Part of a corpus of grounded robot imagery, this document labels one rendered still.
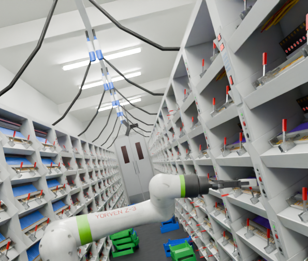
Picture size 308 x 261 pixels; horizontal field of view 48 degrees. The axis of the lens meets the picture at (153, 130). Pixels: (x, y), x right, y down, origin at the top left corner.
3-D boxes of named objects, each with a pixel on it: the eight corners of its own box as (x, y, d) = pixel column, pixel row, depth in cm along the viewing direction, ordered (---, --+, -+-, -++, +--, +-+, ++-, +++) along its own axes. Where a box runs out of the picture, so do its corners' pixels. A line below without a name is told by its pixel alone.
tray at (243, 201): (273, 221, 124) (258, 198, 125) (229, 202, 184) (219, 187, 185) (318, 190, 126) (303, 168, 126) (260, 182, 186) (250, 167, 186)
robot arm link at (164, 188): (149, 188, 131) (147, 168, 140) (149, 210, 139) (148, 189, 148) (186, 186, 132) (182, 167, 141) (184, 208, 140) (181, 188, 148)
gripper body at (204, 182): (196, 193, 144) (219, 192, 144) (200, 196, 135) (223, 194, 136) (195, 175, 145) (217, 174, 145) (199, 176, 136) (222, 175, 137)
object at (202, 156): (215, 165, 195) (202, 144, 196) (198, 164, 256) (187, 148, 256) (245, 146, 197) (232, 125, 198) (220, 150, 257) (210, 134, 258)
